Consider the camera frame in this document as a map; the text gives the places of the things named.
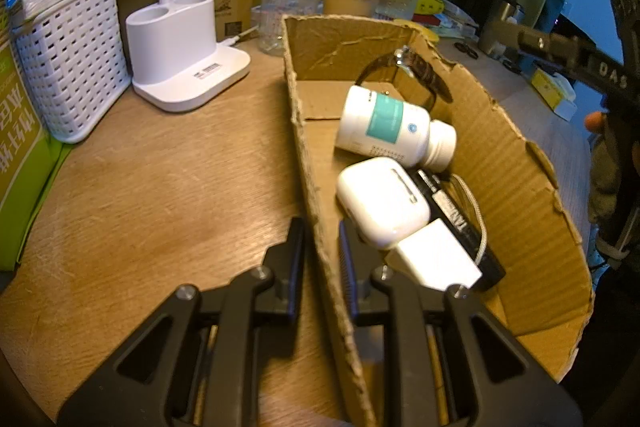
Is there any white woven plastic basket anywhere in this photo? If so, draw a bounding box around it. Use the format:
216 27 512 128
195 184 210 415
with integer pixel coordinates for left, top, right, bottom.
10 0 132 144

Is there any steel tumbler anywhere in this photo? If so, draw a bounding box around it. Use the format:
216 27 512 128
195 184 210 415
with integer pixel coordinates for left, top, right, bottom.
479 0 526 58

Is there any white lamp cable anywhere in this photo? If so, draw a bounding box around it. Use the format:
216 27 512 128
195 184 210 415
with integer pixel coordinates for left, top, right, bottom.
220 27 258 48

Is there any dark strap wristwatch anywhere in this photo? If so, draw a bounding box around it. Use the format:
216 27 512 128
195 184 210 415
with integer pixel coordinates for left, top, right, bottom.
355 46 453 110

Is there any yellow tissue box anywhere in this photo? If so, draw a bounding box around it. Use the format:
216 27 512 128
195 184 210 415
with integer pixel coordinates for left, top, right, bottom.
530 67 578 122

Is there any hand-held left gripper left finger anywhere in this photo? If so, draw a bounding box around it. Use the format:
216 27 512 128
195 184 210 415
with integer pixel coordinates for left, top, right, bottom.
56 217 306 427

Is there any stack of colourful books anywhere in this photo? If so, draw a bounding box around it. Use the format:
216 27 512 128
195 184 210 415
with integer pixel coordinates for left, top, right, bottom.
415 0 478 40

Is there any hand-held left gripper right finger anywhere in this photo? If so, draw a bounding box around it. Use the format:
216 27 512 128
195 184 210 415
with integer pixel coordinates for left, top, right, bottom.
337 219 583 427

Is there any white earbuds case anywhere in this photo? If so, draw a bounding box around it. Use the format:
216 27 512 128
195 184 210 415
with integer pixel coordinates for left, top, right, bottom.
335 157 432 250

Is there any white desk lamp base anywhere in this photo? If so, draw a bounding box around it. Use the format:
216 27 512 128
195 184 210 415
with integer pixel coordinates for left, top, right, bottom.
125 0 251 112

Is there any white charger adapter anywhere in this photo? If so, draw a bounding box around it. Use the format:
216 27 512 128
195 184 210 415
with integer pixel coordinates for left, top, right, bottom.
384 218 483 292

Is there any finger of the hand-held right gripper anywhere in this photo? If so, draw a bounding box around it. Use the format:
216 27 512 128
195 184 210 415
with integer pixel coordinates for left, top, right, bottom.
517 27 588 75

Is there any green printed package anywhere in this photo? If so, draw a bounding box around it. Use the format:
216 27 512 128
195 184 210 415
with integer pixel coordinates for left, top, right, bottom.
0 24 73 272

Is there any brown cardboard box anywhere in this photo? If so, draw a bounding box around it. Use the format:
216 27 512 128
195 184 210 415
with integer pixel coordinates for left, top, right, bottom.
281 13 596 427

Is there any white pill bottle teal label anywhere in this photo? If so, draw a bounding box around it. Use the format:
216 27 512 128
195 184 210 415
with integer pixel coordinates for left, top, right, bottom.
334 85 458 172

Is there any black device with grey cord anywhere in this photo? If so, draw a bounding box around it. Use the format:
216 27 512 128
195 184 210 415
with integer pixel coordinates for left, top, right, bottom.
410 167 507 292

